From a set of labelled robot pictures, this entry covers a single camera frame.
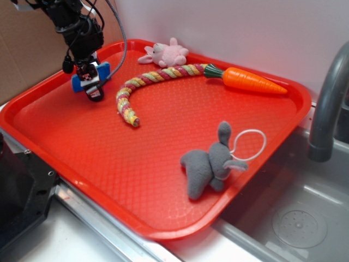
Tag orange toy carrot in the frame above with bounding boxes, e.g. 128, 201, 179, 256
204, 64, 288, 94

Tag multicolour twisted rope toy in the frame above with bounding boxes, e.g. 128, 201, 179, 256
116, 63, 208, 127

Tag grey toy sink basin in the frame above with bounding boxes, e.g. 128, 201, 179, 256
214, 128, 348, 261

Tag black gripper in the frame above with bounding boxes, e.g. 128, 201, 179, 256
40, 1, 104, 102

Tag grey braided cable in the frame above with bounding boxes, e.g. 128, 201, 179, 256
95, 0, 128, 88

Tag red plastic tray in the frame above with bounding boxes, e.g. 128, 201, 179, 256
1, 39, 311, 241

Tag grey plush bunny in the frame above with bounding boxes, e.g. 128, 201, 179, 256
179, 121, 267, 200

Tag pink plush bunny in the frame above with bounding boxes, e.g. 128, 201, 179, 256
137, 37, 189, 68

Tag grey sink faucet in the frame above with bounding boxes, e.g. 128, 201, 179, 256
307, 43, 348, 162

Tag brown cardboard sheet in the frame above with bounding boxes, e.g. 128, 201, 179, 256
0, 0, 121, 106

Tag blue sponge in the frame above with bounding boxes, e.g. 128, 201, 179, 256
71, 62, 111, 93

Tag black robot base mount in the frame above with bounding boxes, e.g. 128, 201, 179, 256
1, 135, 58, 252

